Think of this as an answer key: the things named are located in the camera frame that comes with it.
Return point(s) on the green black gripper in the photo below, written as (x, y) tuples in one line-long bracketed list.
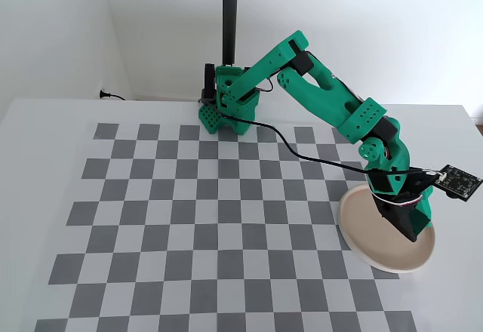
[(401, 222)]

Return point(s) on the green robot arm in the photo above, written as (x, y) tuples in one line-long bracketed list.
[(313, 90)]

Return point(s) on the beige round plate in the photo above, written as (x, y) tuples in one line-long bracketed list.
[(362, 226)]

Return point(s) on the grey white checkered mat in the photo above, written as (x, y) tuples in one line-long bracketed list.
[(188, 215)]

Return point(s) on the black table clamp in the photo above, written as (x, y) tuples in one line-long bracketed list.
[(208, 79)]

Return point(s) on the black vertical pole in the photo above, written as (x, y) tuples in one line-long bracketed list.
[(231, 15)]

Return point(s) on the black wrist camera board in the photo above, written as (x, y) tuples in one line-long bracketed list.
[(458, 179)]

